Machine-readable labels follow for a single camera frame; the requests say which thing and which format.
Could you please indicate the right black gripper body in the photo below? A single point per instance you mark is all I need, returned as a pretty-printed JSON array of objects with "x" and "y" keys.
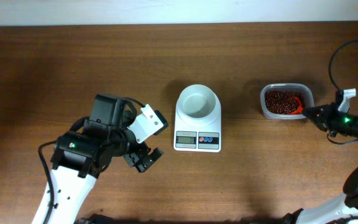
[{"x": 327, "y": 116}]

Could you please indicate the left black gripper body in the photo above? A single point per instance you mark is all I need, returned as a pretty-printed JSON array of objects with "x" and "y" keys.
[{"x": 126, "y": 147}]

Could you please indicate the orange measuring scoop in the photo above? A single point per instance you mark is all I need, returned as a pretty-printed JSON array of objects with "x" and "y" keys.
[{"x": 299, "y": 108}]

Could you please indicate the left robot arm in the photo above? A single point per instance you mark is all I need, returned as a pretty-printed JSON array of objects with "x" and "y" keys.
[{"x": 71, "y": 176}]

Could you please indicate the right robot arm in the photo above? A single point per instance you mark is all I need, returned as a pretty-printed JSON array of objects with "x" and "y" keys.
[{"x": 344, "y": 208}]

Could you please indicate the white digital kitchen scale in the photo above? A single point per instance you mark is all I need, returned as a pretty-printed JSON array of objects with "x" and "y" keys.
[{"x": 198, "y": 135}]

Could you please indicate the clear plastic food container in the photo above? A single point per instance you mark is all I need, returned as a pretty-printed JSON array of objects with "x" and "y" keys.
[{"x": 309, "y": 101}]

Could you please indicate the red adzuki beans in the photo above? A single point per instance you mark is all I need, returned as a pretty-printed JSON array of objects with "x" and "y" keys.
[{"x": 281, "y": 102}]

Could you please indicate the white round bowl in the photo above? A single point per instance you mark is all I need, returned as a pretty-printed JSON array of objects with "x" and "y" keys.
[{"x": 196, "y": 101}]

